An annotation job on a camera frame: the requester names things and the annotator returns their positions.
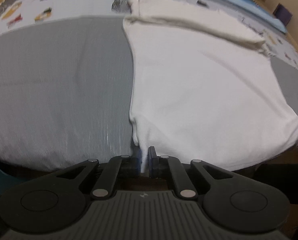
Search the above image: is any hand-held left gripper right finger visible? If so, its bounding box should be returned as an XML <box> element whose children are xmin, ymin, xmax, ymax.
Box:
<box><xmin>148</xmin><ymin>146</ymin><xmax>231</xmax><ymax>201</ymax></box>

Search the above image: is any purple box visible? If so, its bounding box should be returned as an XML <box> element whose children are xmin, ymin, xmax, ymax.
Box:
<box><xmin>274</xmin><ymin>3</ymin><xmax>293</xmax><ymax>27</ymax></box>

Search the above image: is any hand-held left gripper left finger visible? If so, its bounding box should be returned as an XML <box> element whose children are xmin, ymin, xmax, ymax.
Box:
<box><xmin>56</xmin><ymin>147</ymin><xmax>142</xmax><ymax>201</ymax></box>

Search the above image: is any white long-sleeve shirt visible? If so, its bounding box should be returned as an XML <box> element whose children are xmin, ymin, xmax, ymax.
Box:
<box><xmin>122</xmin><ymin>0</ymin><xmax>298</xmax><ymax>172</ymax></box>

